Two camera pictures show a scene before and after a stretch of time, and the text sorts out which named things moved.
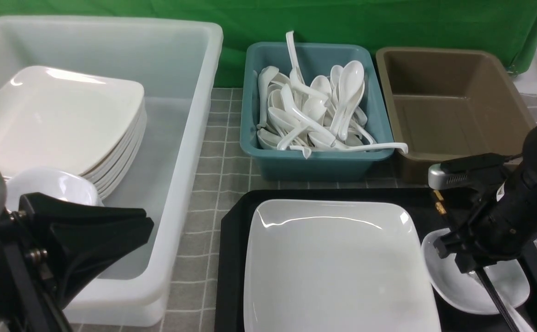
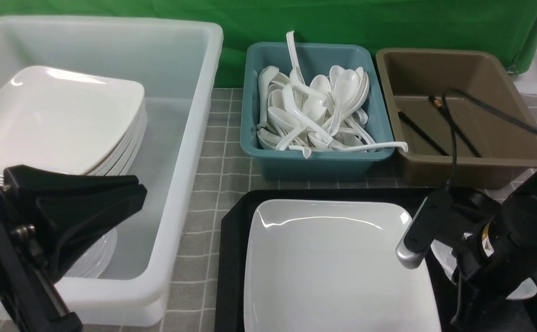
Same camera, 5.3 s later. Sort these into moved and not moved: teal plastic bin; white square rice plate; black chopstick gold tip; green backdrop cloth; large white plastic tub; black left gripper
Moved: black chopstick gold tip; black left gripper
Not moved: large white plastic tub; teal plastic bin; green backdrop cloth; white square rice plate
